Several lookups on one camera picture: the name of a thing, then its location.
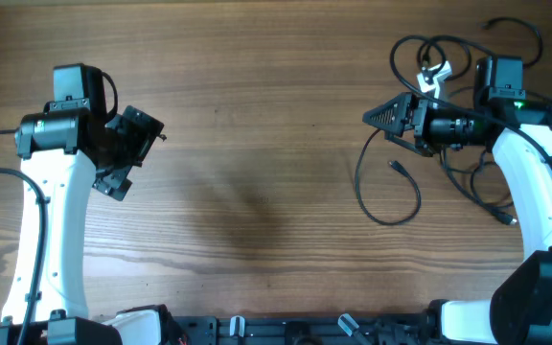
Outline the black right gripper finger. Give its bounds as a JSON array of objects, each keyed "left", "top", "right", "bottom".
[
  {"left": 362, "top": 93, "right": 408, "bottom": 134},
  {"left": 384, "top": 133, "right": 429, "bottom": 157}
]

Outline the black usb cable bundle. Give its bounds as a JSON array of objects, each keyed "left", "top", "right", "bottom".
[{"left": 354, "top": 128, "right": 518, "bottom": 227}]

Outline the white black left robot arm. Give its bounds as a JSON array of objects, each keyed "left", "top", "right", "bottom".
[{"left": 0, "top": 63, "right": 184, "bottom": 344}]

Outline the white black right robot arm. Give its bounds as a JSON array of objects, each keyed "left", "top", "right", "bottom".
[{"left": 363, "top": 57, "right": 552, "bottom": 344}]

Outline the black right camera cable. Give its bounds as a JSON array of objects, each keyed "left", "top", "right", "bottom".
[{"left": 389, "top": 34, "right": 552, "bottom": 250}]

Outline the black camera cable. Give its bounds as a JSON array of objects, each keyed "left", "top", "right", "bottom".
[
  {"left": 389, "top": 34, "right": 552, "bottom": 250},
  {"left": 0, "top": 71, "right": 119, "bottom": 345}
]

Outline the black left camera cable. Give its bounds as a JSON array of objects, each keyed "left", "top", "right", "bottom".
[{"left": 0, "top": 71, "right": 119, "bottom": 345}]

